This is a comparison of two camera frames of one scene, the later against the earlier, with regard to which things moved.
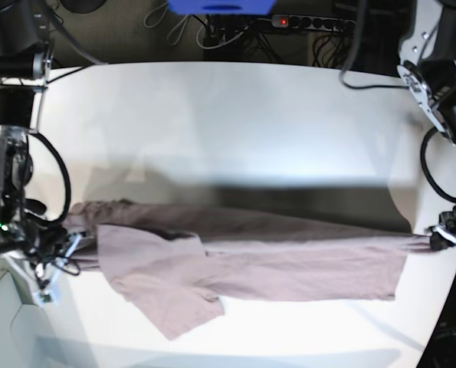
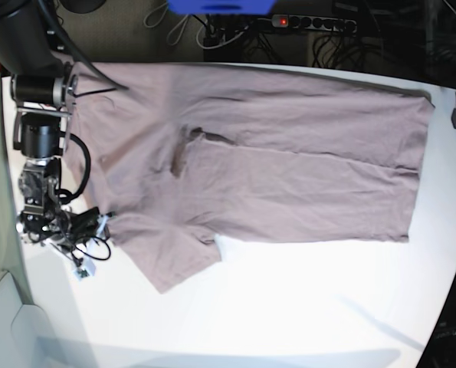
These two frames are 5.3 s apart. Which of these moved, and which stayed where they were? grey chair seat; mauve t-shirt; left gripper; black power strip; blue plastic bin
Moved: mauve t-shirt; left gripper
Stayed: black power strip; blue plastic bin; grey chair seat
